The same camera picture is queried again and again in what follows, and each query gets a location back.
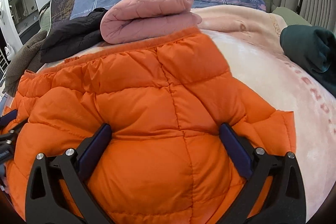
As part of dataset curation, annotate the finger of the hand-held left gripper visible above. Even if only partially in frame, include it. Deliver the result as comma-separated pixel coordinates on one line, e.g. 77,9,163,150
0,118,28,144
0,110,18,128

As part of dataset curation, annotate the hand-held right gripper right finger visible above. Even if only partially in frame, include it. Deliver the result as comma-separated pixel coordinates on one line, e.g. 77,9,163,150
218,123,307,224

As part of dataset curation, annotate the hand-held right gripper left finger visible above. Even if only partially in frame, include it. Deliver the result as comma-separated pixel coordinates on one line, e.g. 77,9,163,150
25,124,116,224

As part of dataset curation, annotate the orange puffer jacket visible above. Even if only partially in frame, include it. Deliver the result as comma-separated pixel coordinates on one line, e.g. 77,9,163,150
0,27,298,224

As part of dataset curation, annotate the brown fleece garment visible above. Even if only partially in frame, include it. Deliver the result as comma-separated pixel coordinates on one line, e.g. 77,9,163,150
4,30,49,97

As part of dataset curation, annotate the white figurine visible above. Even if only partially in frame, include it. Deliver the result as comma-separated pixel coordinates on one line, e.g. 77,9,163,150
4,43,15,61

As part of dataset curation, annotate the cream fleece blanket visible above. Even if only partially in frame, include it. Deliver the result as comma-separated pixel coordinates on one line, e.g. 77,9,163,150
37,2,336,224

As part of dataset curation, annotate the black jacket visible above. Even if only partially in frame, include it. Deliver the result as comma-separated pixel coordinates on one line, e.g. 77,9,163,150
40,7,109,64

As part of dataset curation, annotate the dark green garment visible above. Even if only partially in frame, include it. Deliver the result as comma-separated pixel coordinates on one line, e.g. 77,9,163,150
280,25,336,98

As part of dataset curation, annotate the dark floral quilt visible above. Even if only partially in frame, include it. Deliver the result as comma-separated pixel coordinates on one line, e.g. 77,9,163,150
39,0,81,31

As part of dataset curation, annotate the green pillow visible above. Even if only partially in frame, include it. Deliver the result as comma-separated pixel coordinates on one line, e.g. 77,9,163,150
271,6,313,28

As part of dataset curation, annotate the pink jacket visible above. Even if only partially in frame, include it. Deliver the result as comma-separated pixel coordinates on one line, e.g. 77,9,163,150
100,0,203,45

